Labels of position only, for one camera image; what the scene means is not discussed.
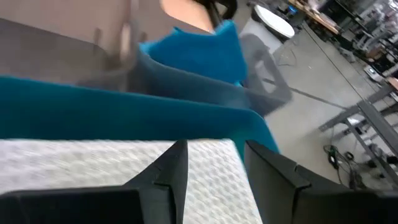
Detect grey metal table frame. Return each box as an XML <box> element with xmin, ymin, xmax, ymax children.
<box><xmin>318</xmin><ymin>83</ymin><xmax>398</xmax><ymax>187</ymax></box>

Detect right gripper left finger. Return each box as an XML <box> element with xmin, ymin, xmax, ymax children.
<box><xmin>0</xmin><ymin>139</ymin><xmax>189</xmax><ymax>224</ymax></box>

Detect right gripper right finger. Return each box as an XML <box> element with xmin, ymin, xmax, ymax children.
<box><xmin>244</xmin><ymin>139</ymin><xmax>398</xmax><ymax>224</ymax></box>

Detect tangled floor cables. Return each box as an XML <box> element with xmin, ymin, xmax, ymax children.
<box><xmin>322</xmin><ymin>144</ymin><xmax>369</xmax><ymax>190</ymax></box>

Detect grey waffle towel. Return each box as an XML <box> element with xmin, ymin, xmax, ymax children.
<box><xmin>0</xmin><ymin>138</ymin><xmax>264</xmax><ymax>224</ymax></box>

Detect wooden workbench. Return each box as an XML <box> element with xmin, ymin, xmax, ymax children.
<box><xmin>287</xmin><ymin>0</ymin><xmax>341</xmax><ymax>35</ymax></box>

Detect white trash can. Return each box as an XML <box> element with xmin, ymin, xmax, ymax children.
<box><xmin>239</xmin><ymin>4</ymin><xmax>296</xmax><ymax>55</ymax></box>

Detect blue plastic bin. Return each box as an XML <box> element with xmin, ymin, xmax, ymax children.
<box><xmin>0</xmin><ymin>19</ymin><xmax>280</xmax><ymax>163</ymax></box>

